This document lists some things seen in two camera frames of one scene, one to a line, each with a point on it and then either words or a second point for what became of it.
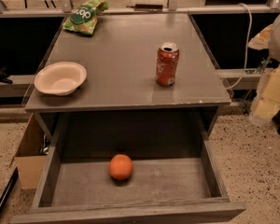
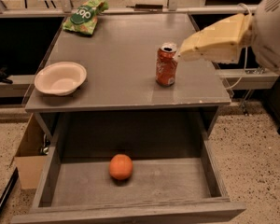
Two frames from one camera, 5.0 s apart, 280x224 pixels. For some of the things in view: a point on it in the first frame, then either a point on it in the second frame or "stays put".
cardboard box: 30,161 stays put
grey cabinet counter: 120,111 stays put
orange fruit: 120,167 stays put
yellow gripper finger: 274,93 to 220,41
